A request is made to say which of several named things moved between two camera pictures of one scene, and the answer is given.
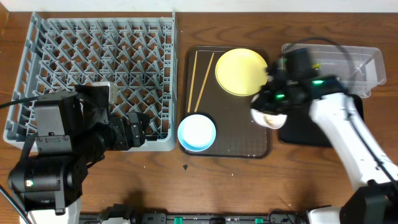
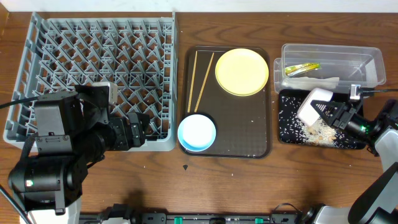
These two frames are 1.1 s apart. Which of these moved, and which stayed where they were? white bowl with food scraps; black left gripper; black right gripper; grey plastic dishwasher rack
Moved: white bowl with food scraps; black right gripper
Stayed: grey plastic dishwasher rack; black left gripper
